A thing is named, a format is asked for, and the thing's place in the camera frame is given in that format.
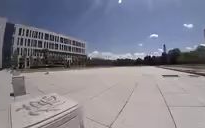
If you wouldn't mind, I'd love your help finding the pale stone paved plaza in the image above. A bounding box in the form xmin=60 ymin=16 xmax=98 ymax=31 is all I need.
xmin=0 ymin=65 xmax=205 ymax=128

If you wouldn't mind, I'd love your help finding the row of dark trees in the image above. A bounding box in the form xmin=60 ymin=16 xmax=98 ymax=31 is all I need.
xmin=85 ymin=47 xmax=205 ymax=67

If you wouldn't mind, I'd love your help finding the distant tower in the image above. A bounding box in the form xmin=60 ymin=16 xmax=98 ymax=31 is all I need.
xmin=162 ymin=43 xmax=167 ymax=56

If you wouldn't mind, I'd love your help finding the white multi-storey building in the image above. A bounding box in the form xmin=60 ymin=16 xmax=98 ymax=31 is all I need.
xmin=0 ymin=15 xmax=88 ymax=70

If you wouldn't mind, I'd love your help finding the dark rectangular ground grate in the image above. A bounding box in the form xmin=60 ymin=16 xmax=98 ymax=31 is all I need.
xmin=161 ymin=73 xmax=180 ymax=78

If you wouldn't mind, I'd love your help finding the engraved pale stone block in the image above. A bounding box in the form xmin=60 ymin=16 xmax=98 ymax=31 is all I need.
xmin=8 ymin=92 xmax=85 ymax=128

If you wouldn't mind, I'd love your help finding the small upright stone block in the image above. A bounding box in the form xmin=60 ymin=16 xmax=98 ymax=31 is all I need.
xmin=9 ymin=75 xmax=27 ymax=98

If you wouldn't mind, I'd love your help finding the dark raised kerb strip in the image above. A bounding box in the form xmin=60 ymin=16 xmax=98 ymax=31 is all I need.
xmin=157 ymin=65 xmax=205 ymax=79

